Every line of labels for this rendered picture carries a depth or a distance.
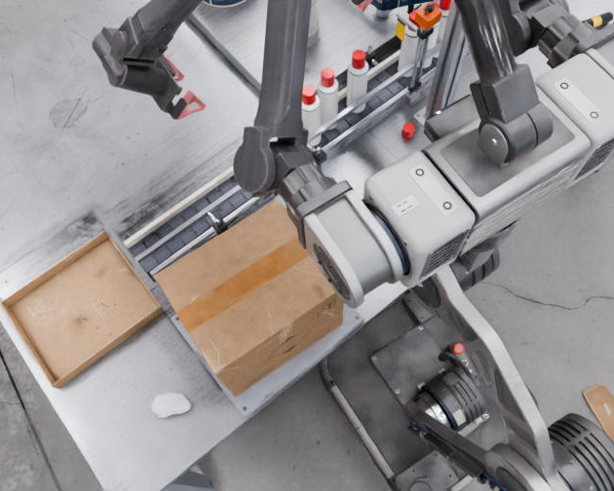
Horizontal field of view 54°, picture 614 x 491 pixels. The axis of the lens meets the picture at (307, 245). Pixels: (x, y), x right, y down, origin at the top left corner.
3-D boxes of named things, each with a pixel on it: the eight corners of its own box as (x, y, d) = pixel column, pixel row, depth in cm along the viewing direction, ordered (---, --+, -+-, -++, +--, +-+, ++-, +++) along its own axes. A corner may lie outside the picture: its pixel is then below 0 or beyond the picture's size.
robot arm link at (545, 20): (552, 33, 96) (576, 20, 98) (510, -7, 100) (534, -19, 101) (531, 73, 105) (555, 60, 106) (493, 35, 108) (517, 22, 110)
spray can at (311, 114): (313, 127, 162) (310, 77, 143) (325, 139, 160) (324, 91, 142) (297, 137, 161) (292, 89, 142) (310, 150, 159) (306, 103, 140)
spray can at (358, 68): (357, 94, 166) (360, 42, 147) (369, 106, 164) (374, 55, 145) (342, 104, 165) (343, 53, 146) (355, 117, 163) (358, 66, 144)
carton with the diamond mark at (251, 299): (287, 247, 152) (278, 197, 127) (343, 323, 144) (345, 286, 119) (183, 314, 146) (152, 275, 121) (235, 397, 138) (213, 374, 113)
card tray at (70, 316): (109, 236, 157) (104, 230, 154) (165, 311, 149) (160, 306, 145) (7, 307, 151) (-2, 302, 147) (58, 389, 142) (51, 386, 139)
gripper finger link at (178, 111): (202, 80, 131) (169, 70, 124) (218, 102, 129) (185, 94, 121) (185, 103, 134) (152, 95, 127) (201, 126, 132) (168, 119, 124)
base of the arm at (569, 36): (556, 99, 102) (583, 50, 91) (523, 67, 105) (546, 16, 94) (594, 76, 103) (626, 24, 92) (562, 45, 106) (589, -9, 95)
